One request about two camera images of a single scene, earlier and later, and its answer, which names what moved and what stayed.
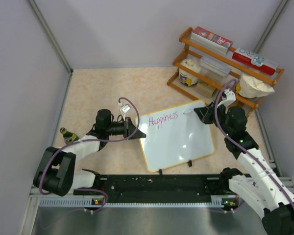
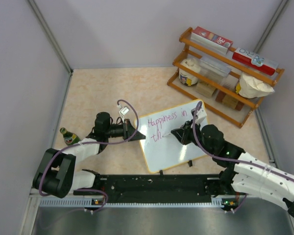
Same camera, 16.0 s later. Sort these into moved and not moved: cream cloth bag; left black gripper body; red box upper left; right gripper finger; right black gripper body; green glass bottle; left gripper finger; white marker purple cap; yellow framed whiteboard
Moved: right black gripper body; white marker purple cap; right gripper finger
Not moved: cream cloth bag; left black gripper body; left gripper finger; green glass bottle; yellow framed whiteboard; red box upper left
